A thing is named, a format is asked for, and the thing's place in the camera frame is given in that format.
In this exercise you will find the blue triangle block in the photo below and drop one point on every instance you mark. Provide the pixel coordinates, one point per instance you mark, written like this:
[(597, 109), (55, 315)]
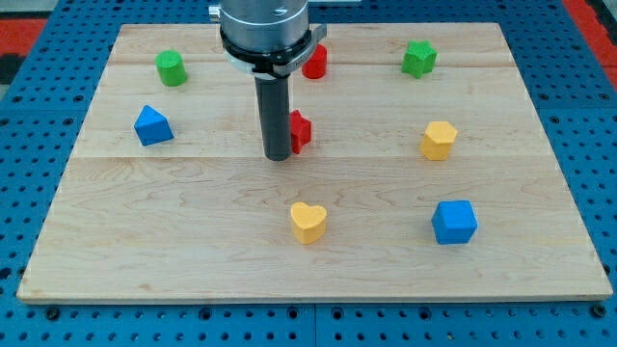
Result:
[(152, 127)]

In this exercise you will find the green star block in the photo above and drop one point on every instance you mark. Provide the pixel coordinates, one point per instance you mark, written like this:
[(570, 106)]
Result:
[(419, 58)]

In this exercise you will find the yellow hexagon block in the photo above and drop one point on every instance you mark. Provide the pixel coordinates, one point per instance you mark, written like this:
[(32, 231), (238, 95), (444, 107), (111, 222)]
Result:
[(438, 139)]

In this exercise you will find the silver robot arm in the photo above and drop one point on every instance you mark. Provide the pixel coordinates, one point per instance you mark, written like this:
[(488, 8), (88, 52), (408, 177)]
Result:
[(268, 39)]

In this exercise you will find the red cylinder block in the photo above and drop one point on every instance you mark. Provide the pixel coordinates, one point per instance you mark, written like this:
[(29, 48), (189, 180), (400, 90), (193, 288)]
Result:
[(316, 66)]

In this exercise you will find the yellow heart block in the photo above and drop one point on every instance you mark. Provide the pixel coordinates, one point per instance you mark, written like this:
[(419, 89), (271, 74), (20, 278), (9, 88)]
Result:
[(308, 222)]

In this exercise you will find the wooden board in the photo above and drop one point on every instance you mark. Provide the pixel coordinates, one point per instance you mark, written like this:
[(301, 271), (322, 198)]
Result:
[(204, 218)]

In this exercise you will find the blue cube block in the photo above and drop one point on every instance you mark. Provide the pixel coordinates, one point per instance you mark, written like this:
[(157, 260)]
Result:
[(454, 222)]

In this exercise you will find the green cylinder block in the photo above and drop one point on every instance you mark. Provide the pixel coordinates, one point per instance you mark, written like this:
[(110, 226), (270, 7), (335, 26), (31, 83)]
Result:
[(170, 68)]

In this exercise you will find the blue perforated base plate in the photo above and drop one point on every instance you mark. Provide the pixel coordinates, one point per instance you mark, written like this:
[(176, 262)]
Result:
[(53, 54)]

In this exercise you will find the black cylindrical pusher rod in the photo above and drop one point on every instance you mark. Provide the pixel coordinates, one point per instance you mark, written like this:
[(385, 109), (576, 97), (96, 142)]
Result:
[(273, 107)]

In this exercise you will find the red star block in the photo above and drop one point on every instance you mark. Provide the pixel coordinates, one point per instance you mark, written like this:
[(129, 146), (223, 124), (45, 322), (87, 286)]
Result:
[(301, 129)]

